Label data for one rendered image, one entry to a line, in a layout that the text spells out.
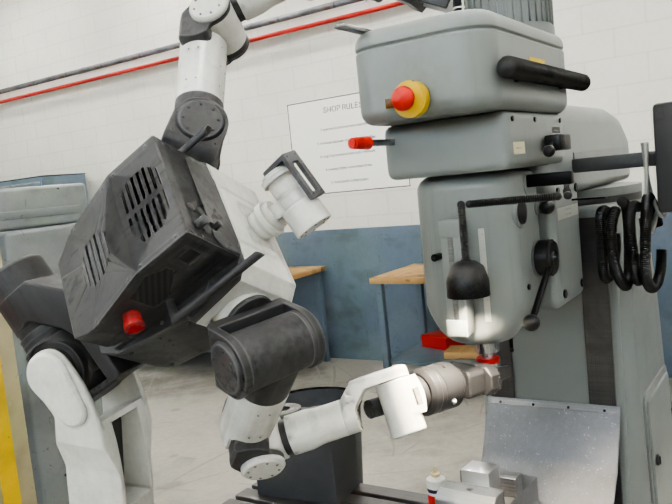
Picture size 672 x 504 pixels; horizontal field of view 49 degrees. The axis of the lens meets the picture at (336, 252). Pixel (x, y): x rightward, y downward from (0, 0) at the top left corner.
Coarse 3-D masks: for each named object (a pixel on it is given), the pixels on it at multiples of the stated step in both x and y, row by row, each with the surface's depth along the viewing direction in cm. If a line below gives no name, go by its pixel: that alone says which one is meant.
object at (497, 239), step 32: (448, 192) 133; (480, 192) 130; (512, 192) 131; (480, 224) 131; (512, 224) 131; (480, 256) 131; (512, 256) 131; (512, 288) 131; (480, 320) 133; (512, 320) 133
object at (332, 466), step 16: (320, 448) 167; (336, 448) 167; (352, 448) 174; (288, 464) 172; (304, 464) 170; (320, 464) 167; (336, 464) 167; (352, 464) 174; (272, 480) 174; (288, 480) 172; (304, 480) 170; (320, 480) 168; (336, 480) 167; (352, 480) 174; (272, 496) 175; (288, 496) 173; (304, 496) 171; (320, 496) 169; (336, 496) 167
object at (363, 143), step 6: (354, 138) 122; (360, 138) 124; (366, 138) 125; (348, 144) 123; (354, 144) 122; (360, 144) 123; (366, 144) 125; (372, 144) 126; (378, 144) 129; (384, 144) 131; (390, 144) 133
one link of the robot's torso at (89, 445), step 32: (32, 384) 124; (64, 384) 123; (128, 384) 137; (64, 416) 124; (96, 416) 123; (128, 416) 135; (64, 448) 126; (96, 448) 124; (128, 448) 136; (96, 480) 128; (128, 480) 137
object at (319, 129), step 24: (336, 96) 643; (288, 120) 674; (312, 120) 660; (336, 120) 646; (360, 120) 633; (312, 144) 664; (336, 144) 650; (312, 168) 667; (336, 168) 653; (360, 168) 640; (384, 168) 627; (336, 192) 657
